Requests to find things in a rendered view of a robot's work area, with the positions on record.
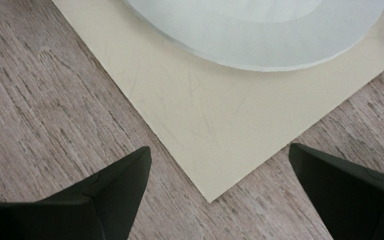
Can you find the cream flat mat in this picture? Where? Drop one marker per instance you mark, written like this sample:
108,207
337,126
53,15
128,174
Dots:
218,122

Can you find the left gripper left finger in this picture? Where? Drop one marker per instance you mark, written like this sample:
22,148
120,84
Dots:
102,206

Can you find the white round platter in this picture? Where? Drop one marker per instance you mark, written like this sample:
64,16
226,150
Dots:
261,35

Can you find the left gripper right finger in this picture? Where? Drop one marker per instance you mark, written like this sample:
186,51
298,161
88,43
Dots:
348,198

